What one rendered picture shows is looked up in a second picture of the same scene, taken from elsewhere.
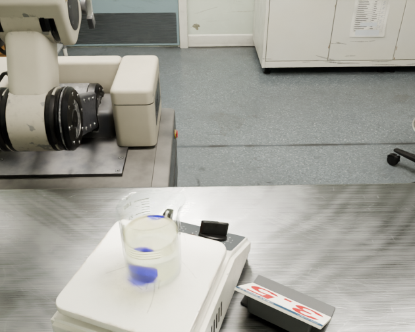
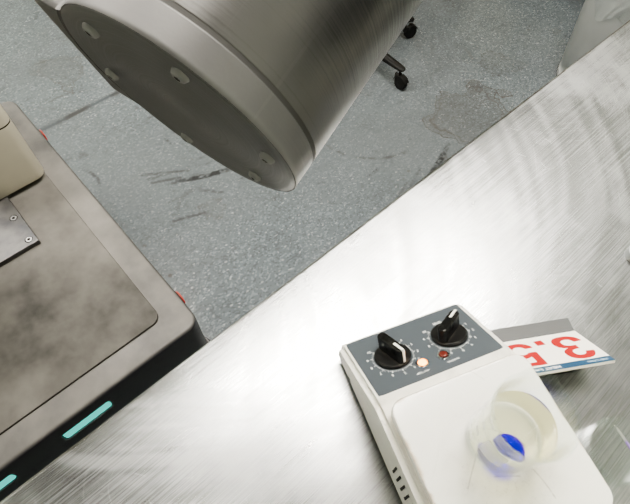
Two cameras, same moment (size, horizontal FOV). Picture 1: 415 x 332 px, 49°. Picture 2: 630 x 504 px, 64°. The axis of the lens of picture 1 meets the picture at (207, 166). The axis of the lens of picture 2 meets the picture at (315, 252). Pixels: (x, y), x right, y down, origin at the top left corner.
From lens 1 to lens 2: 38 cm
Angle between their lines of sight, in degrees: 36
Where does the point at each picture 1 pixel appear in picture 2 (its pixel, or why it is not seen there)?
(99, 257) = (436, 475)
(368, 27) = not seen: outside the picture
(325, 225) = (476, 228)
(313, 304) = (551, 328)
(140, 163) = (47, 209)
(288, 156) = not seen: hidden behind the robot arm
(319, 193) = (436, 189)
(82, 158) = not seen: outside the picture
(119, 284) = (494, 489)
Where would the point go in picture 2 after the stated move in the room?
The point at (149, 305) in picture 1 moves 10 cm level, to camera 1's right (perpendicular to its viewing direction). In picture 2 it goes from (547, 488) to (625, 394)
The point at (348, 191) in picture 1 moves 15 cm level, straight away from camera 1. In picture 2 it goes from (456, 170) to (404, 92)
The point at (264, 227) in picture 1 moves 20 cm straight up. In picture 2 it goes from (432, 269) to (487, 133)
